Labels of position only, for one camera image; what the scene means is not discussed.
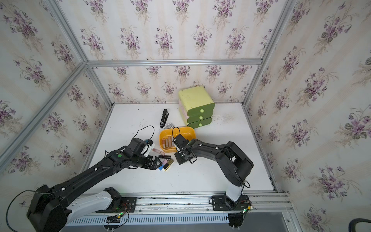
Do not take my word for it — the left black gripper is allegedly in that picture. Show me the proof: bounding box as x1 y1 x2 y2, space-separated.
130 155 164 170

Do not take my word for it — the beige matte lipstick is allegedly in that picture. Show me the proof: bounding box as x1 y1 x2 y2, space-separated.
168 136 173 148

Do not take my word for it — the red silver lipstick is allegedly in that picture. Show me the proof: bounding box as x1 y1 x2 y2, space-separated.
161 139 166 149

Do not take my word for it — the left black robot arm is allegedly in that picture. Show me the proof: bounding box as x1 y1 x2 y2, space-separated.
27 146 162 232

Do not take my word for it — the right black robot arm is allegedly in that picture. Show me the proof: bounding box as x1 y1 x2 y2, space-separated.
173 134 254 206

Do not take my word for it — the short black lipstick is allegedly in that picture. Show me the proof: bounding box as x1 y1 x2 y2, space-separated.
158 155 171 160

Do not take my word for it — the blue pink gradient lipstick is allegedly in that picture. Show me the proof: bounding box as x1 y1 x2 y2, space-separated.
158 160 169 171

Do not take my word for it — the yellow plastic storage box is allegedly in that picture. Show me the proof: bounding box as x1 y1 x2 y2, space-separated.
159 126 197 153

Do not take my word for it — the pink gradient lip gloss tube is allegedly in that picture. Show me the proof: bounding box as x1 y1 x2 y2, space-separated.
152 148 165 155

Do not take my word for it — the black stapler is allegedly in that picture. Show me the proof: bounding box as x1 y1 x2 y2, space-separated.
159 109 169 128

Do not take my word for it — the green pink drawer organizer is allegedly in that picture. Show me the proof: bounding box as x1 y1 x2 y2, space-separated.
178 86 215 129

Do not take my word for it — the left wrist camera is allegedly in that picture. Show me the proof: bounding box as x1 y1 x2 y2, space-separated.
141 139 155 157

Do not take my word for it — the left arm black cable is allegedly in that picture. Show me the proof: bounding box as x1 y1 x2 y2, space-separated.
132 125 156 143

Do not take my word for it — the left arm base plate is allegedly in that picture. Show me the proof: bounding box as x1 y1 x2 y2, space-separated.
96 197 137 213

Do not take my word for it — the aluminium front rail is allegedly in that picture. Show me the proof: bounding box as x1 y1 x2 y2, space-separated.
68 192 302 232

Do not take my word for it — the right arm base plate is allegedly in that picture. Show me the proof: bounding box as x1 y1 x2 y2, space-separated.
209 194 253 212

